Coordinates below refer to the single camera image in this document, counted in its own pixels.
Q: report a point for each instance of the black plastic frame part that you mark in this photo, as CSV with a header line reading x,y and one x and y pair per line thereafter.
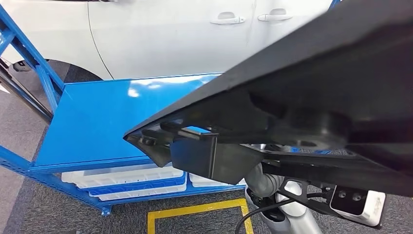
x,y
322,80

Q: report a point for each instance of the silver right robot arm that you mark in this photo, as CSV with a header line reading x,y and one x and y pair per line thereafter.
x,y
290,219

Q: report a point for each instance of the blue metal shelf cart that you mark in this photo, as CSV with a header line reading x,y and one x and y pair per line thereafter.
x,y
96,122

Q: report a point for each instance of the white plastic tray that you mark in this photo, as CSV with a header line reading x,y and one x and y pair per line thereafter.
x,y
145,193
206,182
129,177

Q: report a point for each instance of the white car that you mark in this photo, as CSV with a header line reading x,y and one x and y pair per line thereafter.
x,y
161,38

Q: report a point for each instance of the yellow floor tape square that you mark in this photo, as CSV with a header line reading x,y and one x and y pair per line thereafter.
x,y
193,209

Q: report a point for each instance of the black metal bar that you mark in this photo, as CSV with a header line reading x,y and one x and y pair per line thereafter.
x,y
25,94

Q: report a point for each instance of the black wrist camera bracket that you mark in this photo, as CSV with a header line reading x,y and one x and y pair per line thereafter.
x,y
314,205

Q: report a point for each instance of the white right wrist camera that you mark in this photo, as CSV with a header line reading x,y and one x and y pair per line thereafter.
x,y
371,206

